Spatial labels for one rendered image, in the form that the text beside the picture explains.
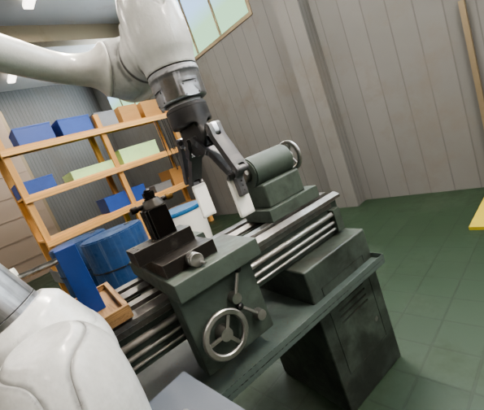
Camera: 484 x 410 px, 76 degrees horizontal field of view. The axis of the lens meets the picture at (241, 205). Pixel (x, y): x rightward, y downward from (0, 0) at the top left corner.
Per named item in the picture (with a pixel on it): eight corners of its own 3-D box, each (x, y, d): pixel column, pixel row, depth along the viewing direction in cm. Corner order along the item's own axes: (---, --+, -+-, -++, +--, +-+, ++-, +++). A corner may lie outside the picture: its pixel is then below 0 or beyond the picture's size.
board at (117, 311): (16, 387, 75) (8, 373, 74) (23, 338, 105) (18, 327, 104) (134, 316, 90) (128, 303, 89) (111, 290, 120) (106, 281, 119)
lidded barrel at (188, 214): (200, 252, 430) (180, 203, 417) (232, 249, 393) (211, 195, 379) (168, 275, 385) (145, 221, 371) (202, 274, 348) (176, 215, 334)
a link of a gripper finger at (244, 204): (239, 173, 53) (242, 173, 53) (253, 211, 55) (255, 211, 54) (225, 180, 52) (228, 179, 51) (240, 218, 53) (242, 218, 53)
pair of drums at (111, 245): (136, 285, 394) (106, 222, 377) (186, 297, 305) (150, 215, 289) (78, 321, 347) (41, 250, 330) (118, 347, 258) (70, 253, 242)
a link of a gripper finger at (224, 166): (207, 137, 57) (208, 130, 56) (246, 174, 53) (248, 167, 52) (189, 142, 55) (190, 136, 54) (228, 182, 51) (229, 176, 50)
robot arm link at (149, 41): (211, 54, 52) (182, 82, 64) (175, -45, 49) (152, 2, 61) (151, 65, 47) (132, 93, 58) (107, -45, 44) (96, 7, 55)
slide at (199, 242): (167, 280, 90) (161, 266, 89) (132, 261, 127) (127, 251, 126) (218, 250, 99) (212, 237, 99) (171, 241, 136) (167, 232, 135)
